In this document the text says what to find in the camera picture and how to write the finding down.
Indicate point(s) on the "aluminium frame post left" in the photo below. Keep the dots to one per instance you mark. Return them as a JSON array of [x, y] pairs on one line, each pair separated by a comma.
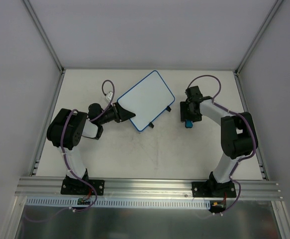
[[39, 27]]

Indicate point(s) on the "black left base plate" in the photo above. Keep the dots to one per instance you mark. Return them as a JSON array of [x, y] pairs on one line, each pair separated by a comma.
[[72, 186]]

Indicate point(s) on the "aluminium mounting rail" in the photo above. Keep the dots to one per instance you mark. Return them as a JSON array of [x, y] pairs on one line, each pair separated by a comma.
[[254, 190]]

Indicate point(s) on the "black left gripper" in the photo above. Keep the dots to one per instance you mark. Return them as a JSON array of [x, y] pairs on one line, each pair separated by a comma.
[[118, 112]]

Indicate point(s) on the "blue bone-shaped eraser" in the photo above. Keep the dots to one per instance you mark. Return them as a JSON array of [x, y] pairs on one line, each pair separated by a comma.
[[188, 124]]

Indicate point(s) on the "blue-framed whiteboard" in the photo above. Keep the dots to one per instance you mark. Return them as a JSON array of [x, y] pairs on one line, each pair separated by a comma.
[[147, 99]]

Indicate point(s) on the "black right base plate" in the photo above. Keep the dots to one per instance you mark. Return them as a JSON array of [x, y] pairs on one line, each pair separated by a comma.
[[213, 190]]

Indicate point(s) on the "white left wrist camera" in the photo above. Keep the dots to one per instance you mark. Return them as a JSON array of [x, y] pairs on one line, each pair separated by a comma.
[[109, 96]]

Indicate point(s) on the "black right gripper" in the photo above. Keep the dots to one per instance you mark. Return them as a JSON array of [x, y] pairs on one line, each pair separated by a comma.
[[184, 111]]

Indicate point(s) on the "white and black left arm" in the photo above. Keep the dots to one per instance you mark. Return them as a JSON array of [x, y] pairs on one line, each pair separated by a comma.
[[69, 126]]

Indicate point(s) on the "aluminium frame post right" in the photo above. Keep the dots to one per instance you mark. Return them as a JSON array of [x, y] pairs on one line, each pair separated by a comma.
[[259, 34]]

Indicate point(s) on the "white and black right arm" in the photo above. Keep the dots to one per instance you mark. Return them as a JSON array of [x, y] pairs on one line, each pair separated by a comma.
[[237, 137]]

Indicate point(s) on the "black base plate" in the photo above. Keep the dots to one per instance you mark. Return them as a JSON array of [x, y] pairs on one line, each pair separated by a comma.
[[72, 186], [213, 190]]

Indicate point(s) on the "aluminium frame post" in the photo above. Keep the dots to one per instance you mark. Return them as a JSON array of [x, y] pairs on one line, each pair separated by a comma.
[[259, 34], [39, 27]]

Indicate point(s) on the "white slotted cable duct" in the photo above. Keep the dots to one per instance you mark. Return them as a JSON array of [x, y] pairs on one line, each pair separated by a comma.
[[119, 203]]

